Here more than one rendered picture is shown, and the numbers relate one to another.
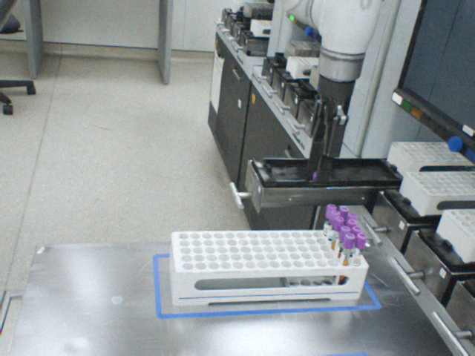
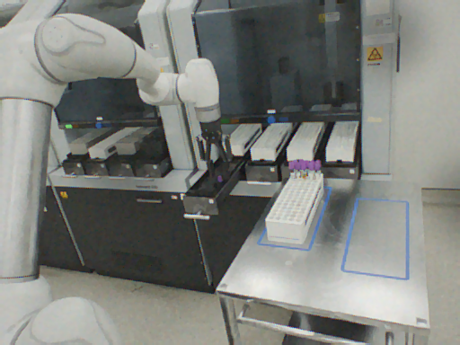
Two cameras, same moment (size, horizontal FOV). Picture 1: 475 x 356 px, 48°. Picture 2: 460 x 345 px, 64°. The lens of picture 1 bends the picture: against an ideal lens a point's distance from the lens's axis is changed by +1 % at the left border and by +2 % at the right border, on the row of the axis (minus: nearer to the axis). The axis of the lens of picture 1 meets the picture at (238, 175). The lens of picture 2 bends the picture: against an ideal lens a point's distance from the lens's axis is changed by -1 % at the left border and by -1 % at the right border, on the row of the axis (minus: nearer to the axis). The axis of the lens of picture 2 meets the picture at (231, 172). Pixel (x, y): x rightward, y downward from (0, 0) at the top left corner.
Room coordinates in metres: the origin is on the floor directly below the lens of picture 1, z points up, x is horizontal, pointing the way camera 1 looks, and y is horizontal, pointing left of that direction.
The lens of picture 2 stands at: (0.17, 0.78, 1.42)
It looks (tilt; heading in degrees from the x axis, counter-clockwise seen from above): 24 degrees down; 311
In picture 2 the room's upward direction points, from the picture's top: 9 degrees counter-clockwise
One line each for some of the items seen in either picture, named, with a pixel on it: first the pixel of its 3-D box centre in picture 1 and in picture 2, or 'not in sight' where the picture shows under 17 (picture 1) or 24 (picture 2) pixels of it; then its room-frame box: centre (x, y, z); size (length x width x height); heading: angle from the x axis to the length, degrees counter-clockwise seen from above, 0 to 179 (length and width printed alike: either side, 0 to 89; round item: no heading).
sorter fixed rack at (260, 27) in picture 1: (284, 31); not in sight; (2.39, -0.12, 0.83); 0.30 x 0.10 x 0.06; 106
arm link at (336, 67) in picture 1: (340, 63); (207, 111); (1.06, -0.18, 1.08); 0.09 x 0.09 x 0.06
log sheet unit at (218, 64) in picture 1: (214, 80); not in sight; (2.80, 0.20, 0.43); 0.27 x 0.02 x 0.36; 16
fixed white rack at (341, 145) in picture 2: not in sight; (343, 142); (0.74, -0.60, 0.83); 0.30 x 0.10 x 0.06; 106
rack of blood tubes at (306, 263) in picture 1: (266, 265); (297, 204); (0.66, -0.06, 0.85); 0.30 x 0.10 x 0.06; 104
